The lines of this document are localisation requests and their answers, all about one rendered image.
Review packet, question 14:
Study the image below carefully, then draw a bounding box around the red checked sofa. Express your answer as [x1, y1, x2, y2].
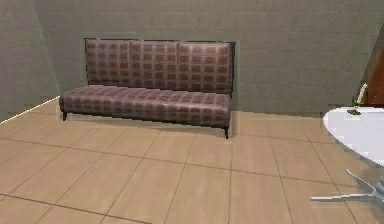
[58, 37, 237, 140]

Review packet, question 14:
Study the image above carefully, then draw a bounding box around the white round table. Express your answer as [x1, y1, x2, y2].
[310, 106, 384, 210]

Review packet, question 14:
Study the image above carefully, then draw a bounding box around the brown wooden door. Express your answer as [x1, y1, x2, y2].
[363, 49, 384, 108]

